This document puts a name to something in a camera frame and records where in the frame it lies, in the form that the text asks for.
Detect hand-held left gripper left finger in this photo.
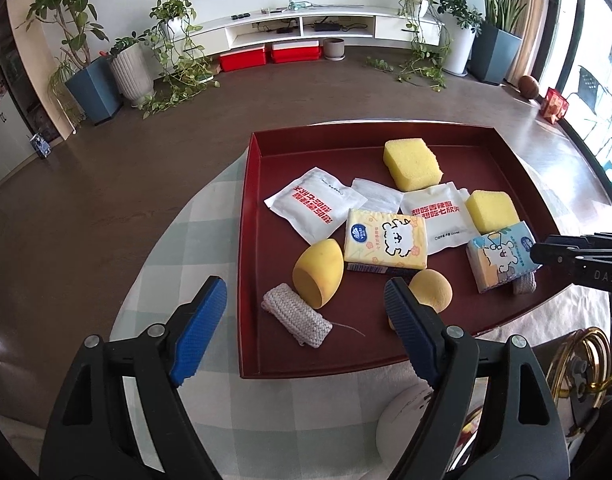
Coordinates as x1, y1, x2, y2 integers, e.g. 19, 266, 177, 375
38, 276, 227, 480

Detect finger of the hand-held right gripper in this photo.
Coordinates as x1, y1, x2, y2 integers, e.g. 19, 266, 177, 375
530, 242, 612, 268
545, 232, 612, 251

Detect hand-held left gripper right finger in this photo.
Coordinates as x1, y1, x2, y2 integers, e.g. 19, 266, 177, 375
383, 277, 572, 480

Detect grey knit cloth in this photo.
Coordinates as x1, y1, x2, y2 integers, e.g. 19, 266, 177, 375
511, 269, 538, 295
261, 283, 367, 347

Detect yellow makeup sponge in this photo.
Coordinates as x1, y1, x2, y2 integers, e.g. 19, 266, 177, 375
388, 269, 453, 331
292, 240, 345, 309

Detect blue tissue pack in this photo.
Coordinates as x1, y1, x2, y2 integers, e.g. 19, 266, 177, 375
466, 220, 537, 294

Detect thin yellow sponge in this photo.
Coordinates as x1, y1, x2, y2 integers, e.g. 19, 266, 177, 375
466, 190, 521, 235

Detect yellow tissue pack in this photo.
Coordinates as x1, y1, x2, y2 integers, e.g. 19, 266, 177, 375
344, 208, 429, 275

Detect dark red tray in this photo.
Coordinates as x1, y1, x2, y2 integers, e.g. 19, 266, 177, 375
236, 120, 609, 380

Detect white sachet with red print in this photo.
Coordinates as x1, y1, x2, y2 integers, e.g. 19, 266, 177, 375
400, 181, 482, 256
264, 166, 367, 247

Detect white wipe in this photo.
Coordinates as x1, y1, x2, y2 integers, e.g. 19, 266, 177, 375
351, 177, 411, 214

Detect thick yellow sponge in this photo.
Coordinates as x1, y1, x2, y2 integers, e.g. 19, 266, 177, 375
383, 139, 445, 192

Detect green white checked tablecloth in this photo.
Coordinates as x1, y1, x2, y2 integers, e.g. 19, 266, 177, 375
108, 122, 612, 480

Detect green glass tumbler with straw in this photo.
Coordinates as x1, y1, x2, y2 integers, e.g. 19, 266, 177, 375
543, 327, 612, 441

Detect red gift bag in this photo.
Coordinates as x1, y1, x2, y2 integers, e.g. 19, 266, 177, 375
540, 87, 570, 125

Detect black mesh chair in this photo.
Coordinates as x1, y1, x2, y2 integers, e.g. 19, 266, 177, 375
563, 65, 612, 141

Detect large-leaf plant in blue pot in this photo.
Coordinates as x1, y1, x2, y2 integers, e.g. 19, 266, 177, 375
458, 0, 572, 86

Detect beige curtain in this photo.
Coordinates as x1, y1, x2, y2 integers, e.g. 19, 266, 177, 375
506, 0, 552, 86

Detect bushy plant in white pot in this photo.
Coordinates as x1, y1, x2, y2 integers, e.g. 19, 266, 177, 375
438, 0, 482, 77

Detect tall plant in blue pot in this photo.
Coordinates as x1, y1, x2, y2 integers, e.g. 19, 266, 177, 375
16, 0, 124, 126

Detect plant in white ribbed pot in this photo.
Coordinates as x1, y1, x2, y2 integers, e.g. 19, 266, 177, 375
108, 32, 155, 106

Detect white side cabinet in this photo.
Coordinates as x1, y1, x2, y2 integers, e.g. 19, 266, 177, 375
0, 30, 36, 201

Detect red storage box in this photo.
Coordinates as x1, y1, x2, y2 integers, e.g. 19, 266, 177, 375
271, 41, 323, 64
219, 45, 267, 72

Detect white television cabinet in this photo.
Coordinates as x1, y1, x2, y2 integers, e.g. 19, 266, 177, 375
153, 5, 449, 53

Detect trailing pothos in white pot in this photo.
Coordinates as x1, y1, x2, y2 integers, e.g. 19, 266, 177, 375
366, 0, 449, 92

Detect trailing pothos plant on stand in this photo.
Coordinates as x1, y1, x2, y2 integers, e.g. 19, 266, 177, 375
136, 0, 221, 118

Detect black sliding door frame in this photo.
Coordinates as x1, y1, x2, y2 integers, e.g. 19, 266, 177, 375
536, 0, 612, 196

